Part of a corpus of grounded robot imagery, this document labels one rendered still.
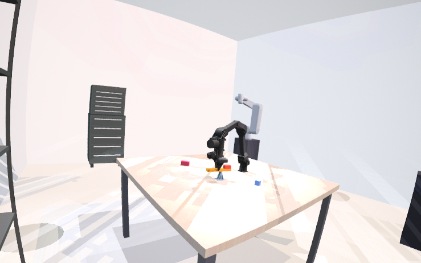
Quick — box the yellow bar with red block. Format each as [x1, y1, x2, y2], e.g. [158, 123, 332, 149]
[206, 164, 232, 172]

